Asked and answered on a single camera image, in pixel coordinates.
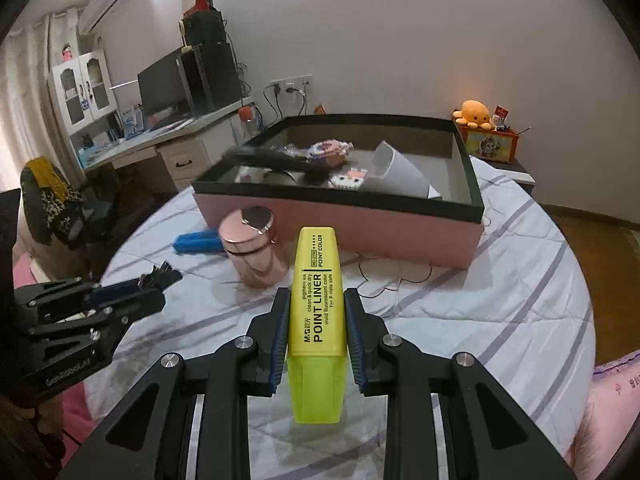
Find pink bedding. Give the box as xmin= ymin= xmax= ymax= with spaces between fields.
xmin=57 ymin=380 xmax=103 ymax=436

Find pink embroidered quilt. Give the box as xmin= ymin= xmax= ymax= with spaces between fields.
xmin=570 ymin=350 xmax=640 ymax=480

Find white desk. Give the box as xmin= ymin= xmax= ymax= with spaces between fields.
xmin=75 ymin=97 xmax=256 ymax=193

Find white wall outlet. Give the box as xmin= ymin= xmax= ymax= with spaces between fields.
xmin=270 ymin=76 xmax=313 ymax=95

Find pink box with black rim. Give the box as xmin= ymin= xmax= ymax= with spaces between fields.
xmin=192 ymin=114 xmax=486 ymax=268

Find yellow highlighter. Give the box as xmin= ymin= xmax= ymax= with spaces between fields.
xmin=286 ymin=226 xmax=348 ymax=425

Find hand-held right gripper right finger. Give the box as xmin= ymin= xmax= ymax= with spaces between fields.
xmin=344 ymin=287 xmax=576 ymax=480

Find black speaker box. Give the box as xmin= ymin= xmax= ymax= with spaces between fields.
xmin=182 ymin=10 xmax=227 ymax=48

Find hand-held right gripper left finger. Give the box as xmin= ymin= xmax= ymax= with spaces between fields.
xmin=55 ymin=287 xmax=293 ymax=480

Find black binder clip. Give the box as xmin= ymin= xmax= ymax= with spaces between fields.
xmin=140 ymin=261 xmax=183 ymax=291

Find blue white carton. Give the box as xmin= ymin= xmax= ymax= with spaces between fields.
xmin=120 ymin=105 xmax=146 ymax=140

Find blue plastic case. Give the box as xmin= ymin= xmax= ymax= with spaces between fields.
xmin=172 ymin=229 xmax=224 ymax=256

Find black power cable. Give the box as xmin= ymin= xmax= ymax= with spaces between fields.
xmin=262 ymin=85 xmax=281 ymax=126

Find black computer tower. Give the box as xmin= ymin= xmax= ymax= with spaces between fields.
xmin=180 ymin=40 xmax=243 ymax=111

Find black office chair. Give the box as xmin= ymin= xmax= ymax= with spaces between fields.
xmin=75 ymin=180 xmax=131 ymax=261

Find red printed storage box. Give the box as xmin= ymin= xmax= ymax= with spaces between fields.
xmin=459 ymin=125 xmax=521 ymax=163

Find orange octopus plush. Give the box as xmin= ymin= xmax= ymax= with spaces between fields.
xmin=452 ymin=100 xmax=496 ymax=128

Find white plastic gadget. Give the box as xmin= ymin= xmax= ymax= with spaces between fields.
xmin=234 ymin=166 xmax=268 ymax=186

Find yellow leopard print clothes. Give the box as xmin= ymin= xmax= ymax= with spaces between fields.
xmin=20 ymin=157 xmax=86 ymax=248

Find rose gold lidded jar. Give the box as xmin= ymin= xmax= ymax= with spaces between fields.
xmin=217 ymin=206 xmax=291 ymax=289

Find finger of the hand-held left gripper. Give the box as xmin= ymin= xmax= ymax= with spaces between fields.
xmin=29 ymin=290 xmax=168 ymax=347
xmin=12 ymin=277 xmax=152 ymax=322

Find white glass-door cabinet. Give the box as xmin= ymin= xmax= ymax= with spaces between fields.
xmin=47 ymin=50 xmax=118 ymax=136

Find white cylindrical device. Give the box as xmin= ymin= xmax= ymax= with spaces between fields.
xmin=370 ymin=140 xmax=442 ymax=200

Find cream curtain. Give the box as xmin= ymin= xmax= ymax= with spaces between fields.
xmin=0 ymin=25 xmax=76 ymax=196

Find white striped quilt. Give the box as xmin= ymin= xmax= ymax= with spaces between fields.
xmin=82 ymin=160 xmax=598 ymax=480

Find black computer monitor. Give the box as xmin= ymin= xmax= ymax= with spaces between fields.
xmin=136 ymin=50 xmax=193 ymax=118

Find orange capped bottle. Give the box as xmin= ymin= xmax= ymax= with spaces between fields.
xmin=237 ymin=105 xmax=256 ymax=138

